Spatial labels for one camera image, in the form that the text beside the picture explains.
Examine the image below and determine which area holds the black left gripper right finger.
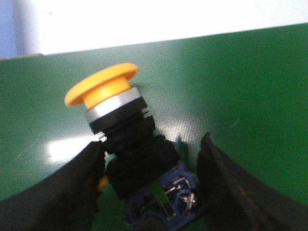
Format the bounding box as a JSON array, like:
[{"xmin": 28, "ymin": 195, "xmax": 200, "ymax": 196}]
[{"xmin": 196, "ymin": 133, "xmax": 308, "ymax": 231}]

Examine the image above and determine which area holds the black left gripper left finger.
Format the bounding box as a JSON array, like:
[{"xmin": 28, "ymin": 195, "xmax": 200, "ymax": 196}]
[{"xmin": 0, "ymin": 141, "xmax": 105, "ymax": 231}]

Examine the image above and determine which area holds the yellow mushroom push button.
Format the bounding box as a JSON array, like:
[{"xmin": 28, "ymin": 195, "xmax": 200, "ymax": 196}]
[{"xmin": 64, "ymin": 63, "xmax": 204, "ymax": 231}]

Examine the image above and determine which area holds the green conveyor belt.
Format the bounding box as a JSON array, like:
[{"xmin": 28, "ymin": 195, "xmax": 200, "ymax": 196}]
[{"xmin": 0, "ymin": 24, "xmax": 308, "ymax": 231}]

